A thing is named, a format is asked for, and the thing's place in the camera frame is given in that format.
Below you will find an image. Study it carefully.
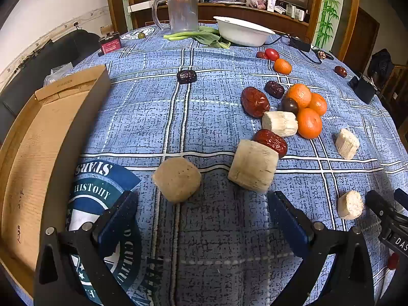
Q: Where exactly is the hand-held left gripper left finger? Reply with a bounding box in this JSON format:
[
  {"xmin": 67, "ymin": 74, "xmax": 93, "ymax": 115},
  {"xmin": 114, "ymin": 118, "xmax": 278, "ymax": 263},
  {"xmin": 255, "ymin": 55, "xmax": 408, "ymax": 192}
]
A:
[{"xmin": 33, "ymin": 190, "xmax": 140, "ymax": 306}]

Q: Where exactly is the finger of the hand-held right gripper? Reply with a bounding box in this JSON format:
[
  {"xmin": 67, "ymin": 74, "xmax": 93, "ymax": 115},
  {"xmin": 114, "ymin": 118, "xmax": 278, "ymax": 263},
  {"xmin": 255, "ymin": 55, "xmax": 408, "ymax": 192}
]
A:
[
  {"xmin": 393, "ymin": 188, "xmax": 408, "ymax": 213},
  {"xmin": 365, "ymin": 190, "xmax": 408, "ymax": 253}
]

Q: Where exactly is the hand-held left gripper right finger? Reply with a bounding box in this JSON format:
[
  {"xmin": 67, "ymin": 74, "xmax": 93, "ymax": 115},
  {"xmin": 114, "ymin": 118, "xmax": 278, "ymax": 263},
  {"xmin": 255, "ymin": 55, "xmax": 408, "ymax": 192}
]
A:
[{"xmin": 267, "ymin": 190, "xmax": 375, "ymax": 306}]

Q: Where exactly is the oblong red date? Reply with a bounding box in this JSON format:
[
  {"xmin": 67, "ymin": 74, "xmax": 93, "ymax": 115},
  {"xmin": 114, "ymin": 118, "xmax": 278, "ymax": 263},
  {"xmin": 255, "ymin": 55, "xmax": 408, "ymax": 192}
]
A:
[{"xmin": 253, "ymin": 129, "xmax": 288, "ymax": 159}]

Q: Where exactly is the brown cardboard box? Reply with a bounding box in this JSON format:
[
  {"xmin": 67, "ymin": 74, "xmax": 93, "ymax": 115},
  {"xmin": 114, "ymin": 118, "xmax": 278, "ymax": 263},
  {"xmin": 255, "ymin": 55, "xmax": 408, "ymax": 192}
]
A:
[{"xmin": 0, "ymin": 64, "xmax": 111, "ymax": 301}]

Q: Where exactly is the large red date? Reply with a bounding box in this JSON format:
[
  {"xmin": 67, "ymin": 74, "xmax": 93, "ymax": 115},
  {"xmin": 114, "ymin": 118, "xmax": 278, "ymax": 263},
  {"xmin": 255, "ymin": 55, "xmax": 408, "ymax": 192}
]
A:
[{"xmin": 240, "ymin": 87, "xmax": 271, "ymax": 118}]

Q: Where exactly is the black clip stand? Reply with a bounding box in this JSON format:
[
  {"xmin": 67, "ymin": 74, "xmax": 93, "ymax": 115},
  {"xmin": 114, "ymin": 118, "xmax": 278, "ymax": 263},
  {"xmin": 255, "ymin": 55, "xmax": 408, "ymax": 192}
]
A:
[{"xmin": 349, "ymin": 73, "xmax": 377, "ymax": 104}]

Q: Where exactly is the dark red date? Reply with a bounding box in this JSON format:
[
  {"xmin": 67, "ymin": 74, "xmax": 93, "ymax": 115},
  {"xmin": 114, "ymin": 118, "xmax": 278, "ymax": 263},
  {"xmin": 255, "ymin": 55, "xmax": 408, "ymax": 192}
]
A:
[{"xmin": 264, "ymin": 81, "xmax": 285, "ymax": 99}]

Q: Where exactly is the black bag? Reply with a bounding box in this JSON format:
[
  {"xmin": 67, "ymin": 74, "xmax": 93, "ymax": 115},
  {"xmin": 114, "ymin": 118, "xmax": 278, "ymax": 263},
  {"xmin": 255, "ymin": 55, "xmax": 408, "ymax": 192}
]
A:
[{"xmin": 369, "ymin": 49, "xmax": 396, "ymax": 81}]

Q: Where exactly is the small mandarin orange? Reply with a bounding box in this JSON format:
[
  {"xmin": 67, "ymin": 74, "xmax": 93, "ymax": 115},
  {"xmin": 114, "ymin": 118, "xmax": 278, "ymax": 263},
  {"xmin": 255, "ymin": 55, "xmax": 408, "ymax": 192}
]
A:
[{"xmin": 274, "ymin": 58, "xmax": 293, "ymax": 76}]

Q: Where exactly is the crumpled clear plastic bag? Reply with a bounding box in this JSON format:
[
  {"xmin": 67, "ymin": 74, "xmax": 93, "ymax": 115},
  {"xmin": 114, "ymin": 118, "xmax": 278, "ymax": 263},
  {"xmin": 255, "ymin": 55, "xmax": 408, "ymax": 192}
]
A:
[{"xmin": 44, "ymin": 66, "xmax": 74, "ymax": 86}]

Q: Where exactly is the wooden door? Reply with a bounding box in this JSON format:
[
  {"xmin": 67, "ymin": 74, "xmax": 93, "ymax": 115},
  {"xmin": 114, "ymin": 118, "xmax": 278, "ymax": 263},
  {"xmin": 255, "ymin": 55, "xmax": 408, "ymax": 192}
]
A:
[{"xmin": 345, "ymin": 6, "xmax": 380, "ymax": 74}]

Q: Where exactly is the dark shrivelled date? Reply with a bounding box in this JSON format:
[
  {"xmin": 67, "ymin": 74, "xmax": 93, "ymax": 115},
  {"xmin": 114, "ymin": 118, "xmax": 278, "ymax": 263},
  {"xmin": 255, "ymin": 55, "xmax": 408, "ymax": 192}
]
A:
[{"xmin": 177, "ymin": 69, "xmax": 197, "ymax": 85}]

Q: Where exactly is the small dark device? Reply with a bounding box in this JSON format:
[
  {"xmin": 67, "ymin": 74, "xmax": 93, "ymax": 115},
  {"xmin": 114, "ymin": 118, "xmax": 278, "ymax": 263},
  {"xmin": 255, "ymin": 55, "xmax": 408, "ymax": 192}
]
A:
[{"xmin": 314, "ymin": 48, "xmax": 334, "ymax": 61}]

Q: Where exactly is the small red black box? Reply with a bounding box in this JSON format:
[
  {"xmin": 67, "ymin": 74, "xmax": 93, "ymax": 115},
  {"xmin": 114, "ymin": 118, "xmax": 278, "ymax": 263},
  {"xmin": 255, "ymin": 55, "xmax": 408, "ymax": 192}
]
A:
[{"xmin": 99, "ymin": 32, "xmax": 122, "ymax": 55}]

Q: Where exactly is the black power adapter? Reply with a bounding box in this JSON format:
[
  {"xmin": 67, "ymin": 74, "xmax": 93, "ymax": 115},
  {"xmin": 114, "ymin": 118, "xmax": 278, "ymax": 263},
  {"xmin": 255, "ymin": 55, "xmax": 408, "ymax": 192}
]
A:
[{"xmin": 289, "ymin": 36, "xmax": 312, "ymax": 53}]

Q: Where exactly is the black sofa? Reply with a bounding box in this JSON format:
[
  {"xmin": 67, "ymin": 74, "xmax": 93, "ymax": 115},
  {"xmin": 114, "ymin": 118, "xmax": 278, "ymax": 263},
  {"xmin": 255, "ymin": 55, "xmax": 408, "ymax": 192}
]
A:
[{"xmin": 0, "ymin": 31, "xmax": 103, "ymax": 141}]

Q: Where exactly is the white bowl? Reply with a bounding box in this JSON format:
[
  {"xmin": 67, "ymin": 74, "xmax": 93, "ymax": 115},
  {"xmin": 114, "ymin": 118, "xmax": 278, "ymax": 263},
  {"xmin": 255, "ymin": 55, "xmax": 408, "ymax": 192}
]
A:
[{"xmin": 213, "ymin": 16, "xmax": 276, "ymax": 47}]

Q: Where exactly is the green scallion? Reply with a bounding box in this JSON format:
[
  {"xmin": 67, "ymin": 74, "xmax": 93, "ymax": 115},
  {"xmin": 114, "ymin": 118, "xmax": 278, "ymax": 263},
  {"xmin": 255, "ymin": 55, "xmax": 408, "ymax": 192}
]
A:
[{"xmin": 163, "ymin": 31, "xmax": 205, "ymax": 41}]

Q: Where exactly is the green bok choy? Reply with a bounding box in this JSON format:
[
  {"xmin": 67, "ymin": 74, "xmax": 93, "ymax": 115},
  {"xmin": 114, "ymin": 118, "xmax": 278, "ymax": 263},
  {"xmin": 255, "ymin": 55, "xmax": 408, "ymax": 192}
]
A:
[{"xmin": 191, "ymin": 27, "xmax": 232, "ymax": 50}]

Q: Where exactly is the wooden cabinet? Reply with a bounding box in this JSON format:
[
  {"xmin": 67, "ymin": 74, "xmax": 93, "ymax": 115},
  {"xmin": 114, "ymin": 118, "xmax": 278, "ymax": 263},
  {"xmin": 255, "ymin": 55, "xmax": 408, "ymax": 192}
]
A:
[{"xmin": 127, "ymin": 0, "xmax": 312, "ymax": 39}]

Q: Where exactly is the clear plastic pitcher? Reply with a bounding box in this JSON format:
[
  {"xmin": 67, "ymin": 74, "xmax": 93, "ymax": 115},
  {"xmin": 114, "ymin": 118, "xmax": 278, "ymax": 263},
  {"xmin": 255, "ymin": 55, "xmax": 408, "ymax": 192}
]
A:
[{"xmin": 151, "ymin": 0, "xmax": 199, "ymax": 33}]

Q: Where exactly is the black power cable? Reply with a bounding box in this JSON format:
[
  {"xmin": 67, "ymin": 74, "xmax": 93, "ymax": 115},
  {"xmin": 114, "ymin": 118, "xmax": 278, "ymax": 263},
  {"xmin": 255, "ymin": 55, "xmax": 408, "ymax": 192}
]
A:
[{"xmin": 264, "ymin": 33, "xmax": 323, "ymax": 65}]

